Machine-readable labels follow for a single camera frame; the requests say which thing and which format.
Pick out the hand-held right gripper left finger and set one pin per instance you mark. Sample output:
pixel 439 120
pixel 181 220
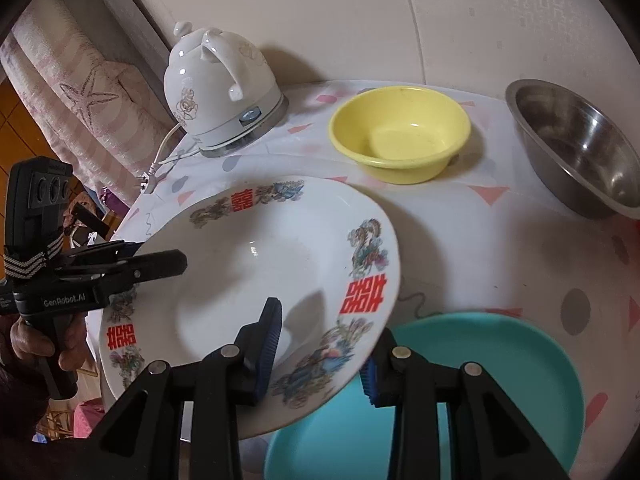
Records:
pixel 267 355

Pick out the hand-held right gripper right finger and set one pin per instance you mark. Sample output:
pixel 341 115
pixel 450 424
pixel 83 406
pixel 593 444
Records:
pixel 372 382

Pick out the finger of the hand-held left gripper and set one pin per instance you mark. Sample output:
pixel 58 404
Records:
pixel 160 264
pixel 117 249

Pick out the white dragon print plate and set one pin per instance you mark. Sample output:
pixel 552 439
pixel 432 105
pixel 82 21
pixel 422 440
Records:
pixel 240 260

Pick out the stainless steel bowl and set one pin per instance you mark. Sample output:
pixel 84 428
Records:
pixel 575 150

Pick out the person's left forearm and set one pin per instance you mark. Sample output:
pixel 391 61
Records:
pixel 20 400

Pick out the person's left hand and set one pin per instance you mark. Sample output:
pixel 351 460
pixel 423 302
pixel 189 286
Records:
pixel 27 341

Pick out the purple cloth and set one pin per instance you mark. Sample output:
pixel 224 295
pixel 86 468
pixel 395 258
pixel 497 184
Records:
pixel 110 200

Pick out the teal plastic plate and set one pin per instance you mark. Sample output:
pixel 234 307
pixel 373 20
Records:
pixel 500 360

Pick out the pink striped starfish cloth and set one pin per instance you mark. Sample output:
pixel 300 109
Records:
pixel 90 95

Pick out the kettle base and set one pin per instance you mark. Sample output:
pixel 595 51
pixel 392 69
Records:
pixel 227 146

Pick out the white patterned tablecloth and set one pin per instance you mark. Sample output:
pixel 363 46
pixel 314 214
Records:
pixel 450 240

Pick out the pink satin cloth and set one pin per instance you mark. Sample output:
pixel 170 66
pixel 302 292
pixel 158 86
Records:
pixel 89 416

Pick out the white ceramic electric kettle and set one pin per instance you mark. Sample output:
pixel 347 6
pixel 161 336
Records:
pixel 210 85

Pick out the yellow plastic bowl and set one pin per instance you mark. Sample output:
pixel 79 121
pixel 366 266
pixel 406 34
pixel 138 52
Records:
pixel 400 130

